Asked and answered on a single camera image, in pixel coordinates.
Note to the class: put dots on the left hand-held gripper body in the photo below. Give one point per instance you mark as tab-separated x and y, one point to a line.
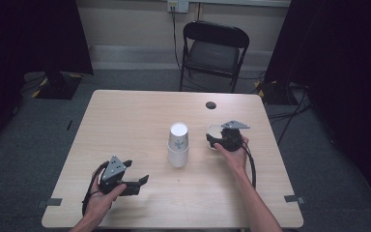
112	175

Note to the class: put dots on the black table grommet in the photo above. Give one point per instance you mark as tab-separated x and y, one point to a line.
211	105

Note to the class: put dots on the black folding chair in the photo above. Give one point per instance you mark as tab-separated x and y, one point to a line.
214	54

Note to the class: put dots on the black curtain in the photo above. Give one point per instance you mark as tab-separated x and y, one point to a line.
29	48
344	80

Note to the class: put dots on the person's right hand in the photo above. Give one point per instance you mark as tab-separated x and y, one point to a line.
236	158

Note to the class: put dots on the black stand base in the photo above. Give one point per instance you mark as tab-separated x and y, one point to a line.
277	93
58	85

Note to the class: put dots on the white wall trunking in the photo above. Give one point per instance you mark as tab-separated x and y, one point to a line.
238	2

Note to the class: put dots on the white wall socket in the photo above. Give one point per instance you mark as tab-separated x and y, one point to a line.
177	5

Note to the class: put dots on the person's left hand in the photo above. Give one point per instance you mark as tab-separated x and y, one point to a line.
101	203

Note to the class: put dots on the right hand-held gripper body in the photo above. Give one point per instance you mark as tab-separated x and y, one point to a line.
233	138

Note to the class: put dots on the grey tape strip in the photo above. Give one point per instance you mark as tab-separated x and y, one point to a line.
294	199
50	202

